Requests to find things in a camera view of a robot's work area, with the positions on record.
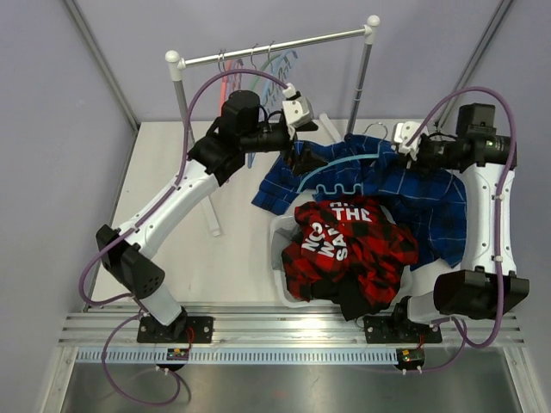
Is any white plastic basket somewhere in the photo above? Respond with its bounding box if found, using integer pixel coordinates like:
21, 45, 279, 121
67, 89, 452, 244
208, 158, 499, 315
269, 214, 412, 310

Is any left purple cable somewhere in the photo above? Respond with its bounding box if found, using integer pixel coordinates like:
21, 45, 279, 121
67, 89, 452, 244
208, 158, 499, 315
79, 70, 298, 404

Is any blue plaid shirt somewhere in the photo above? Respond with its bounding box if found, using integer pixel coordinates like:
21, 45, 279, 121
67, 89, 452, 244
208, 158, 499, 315
251, 134, 467, 267

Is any black plain shirt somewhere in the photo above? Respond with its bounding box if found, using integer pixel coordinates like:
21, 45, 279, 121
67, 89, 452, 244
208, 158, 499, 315
311, 277, 376, 321

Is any aluminium rail base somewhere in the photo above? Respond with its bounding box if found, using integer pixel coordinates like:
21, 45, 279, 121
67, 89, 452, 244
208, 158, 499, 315
58, 300, 527, 367

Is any red black plaid shirt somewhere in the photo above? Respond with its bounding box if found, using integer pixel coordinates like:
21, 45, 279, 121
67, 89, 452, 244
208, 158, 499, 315
282, 195, 419, 317

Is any lilac hanger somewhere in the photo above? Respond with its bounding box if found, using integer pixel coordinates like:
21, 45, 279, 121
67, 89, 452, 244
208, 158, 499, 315
220, 49, 244, 89

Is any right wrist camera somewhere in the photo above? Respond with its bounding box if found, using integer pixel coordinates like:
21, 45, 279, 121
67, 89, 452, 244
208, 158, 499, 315
391, 120, 429, 160

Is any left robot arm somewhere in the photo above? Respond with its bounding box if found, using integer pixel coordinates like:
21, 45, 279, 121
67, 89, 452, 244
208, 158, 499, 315
96, 85, 325, 343

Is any purple cable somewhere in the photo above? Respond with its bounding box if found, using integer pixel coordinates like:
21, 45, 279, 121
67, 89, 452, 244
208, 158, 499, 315
79, 70, 298, 404
406, 86, 517, 375

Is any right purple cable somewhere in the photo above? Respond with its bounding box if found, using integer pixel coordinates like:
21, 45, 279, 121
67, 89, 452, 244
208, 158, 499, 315
406, 86, 517, 375

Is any clothes rack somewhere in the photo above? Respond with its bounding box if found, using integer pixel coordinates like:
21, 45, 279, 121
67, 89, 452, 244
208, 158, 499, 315
164, 15, 382, 237

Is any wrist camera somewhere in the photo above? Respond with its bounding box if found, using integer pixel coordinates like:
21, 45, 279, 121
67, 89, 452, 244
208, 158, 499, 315
391, 120, 429, 160
282, 83, 313, 128

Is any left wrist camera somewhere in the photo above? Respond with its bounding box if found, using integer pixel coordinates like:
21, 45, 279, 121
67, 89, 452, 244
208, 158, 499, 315
282, 83, 313, 128

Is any mint green hanger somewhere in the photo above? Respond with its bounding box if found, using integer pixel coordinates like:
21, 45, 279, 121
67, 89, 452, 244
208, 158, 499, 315
247, 42, 281, 94

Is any light blue hanger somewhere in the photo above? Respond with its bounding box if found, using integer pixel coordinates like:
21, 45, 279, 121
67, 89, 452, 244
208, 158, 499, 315
247, 40, 299, 169

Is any pink hanger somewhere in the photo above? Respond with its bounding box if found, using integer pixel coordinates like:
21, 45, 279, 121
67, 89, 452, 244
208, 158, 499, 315
219, 59, 237, 108

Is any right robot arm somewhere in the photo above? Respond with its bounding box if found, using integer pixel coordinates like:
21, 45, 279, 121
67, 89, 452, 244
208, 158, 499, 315
390, 103, 529, 345

